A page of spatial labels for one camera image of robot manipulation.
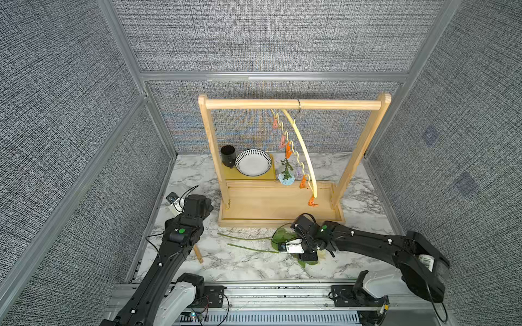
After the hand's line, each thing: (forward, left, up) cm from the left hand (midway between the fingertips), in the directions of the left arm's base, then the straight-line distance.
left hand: (200, 204), depth 79 cm
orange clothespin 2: (-1, -38, +13) cm, 41 cm away
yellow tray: (+28, -10, -16) cm, 34 cm away
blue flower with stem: (+13, -35, -2) cm, 38 cm away
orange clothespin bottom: (-8, -40, +12) cm, 42 cm away
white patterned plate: (+36, -21, -16) cm, 45 cm away
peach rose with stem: (-8, -31, -15) cm, 36 cm away
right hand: (-12, -39, -14) cm, 43 cm away
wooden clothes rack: (+6, -36, -12) cm, 39 cm away
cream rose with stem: (-17, -47, -12) cm, 51 cm away
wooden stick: (-13, +3, -16) cm, 21 cm away
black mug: (+36, -8, -11) cm, 39 cm away
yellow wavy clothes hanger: (-8, -40, +18) cm, 44 cm away
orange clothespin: (+10, -34, +17) cm, 40 cm away
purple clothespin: (+30, -47, -18) cm, 58 cm away
